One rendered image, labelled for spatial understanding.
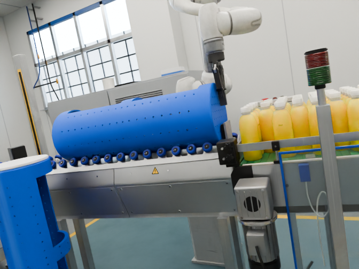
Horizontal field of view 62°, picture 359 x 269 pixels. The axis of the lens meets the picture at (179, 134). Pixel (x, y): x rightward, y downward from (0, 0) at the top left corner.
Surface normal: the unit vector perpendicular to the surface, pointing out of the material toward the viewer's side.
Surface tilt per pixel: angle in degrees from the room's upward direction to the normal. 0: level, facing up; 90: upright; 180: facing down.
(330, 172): 90
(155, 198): 110
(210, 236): 90
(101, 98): 90
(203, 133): 116
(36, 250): 90
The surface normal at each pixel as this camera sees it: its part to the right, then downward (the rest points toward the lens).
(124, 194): -0.28, 0.50
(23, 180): 0.53, 0.00
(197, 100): -0.40, -0.40
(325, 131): -0.36, 0.18
